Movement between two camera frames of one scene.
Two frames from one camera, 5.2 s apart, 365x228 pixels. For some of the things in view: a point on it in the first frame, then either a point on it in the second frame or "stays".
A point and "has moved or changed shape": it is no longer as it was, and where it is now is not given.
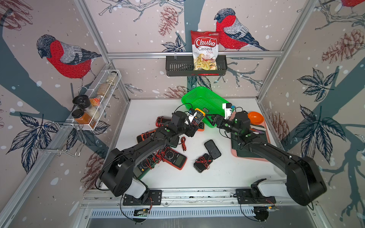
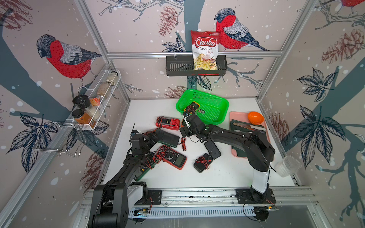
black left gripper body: x=189 y=130 to x=146 y=144
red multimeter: x=160 y=120 stays
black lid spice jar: x=81 y=101 stays
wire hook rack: x=62 y=137 stays
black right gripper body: x=228 y=126 to x=187 y=132
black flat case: x=213 y=149 stays
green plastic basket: x=202 y=98 has moved or changed shape
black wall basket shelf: x=179 y=65 stays
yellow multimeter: x=199 y=117 has moved or changed shape
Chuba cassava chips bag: x=205 y=48 stays
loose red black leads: x=183 y=140 stays
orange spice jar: x=81 y=117 stays
